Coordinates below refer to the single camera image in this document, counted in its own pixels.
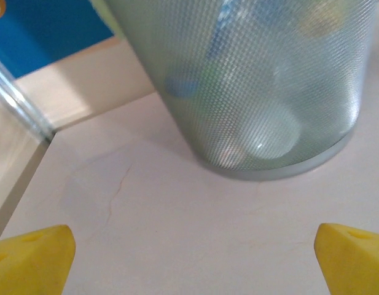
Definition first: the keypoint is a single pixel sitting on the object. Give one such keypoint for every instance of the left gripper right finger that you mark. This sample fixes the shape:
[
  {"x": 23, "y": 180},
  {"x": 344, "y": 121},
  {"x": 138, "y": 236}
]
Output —
[{"x": 355, "y": 264}]

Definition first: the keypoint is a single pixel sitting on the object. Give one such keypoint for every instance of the green bin with liner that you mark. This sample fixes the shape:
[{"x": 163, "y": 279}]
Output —
[{"x": 253, "y": 92}]

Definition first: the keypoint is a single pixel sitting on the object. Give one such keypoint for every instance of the aluminium side rail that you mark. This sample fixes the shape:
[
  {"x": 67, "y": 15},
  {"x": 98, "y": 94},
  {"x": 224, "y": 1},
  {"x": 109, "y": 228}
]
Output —
[{"x": 14, "y": 190}]

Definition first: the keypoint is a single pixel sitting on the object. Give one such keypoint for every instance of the aluminium frame post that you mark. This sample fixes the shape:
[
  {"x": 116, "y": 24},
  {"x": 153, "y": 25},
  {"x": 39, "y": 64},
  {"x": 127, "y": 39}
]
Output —
[{"x": 17, "y": 98}]

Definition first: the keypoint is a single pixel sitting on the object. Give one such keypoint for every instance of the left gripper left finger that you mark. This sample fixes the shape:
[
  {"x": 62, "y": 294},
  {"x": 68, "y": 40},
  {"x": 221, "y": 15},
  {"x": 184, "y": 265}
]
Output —
[{"x": 29, "y": 264}]

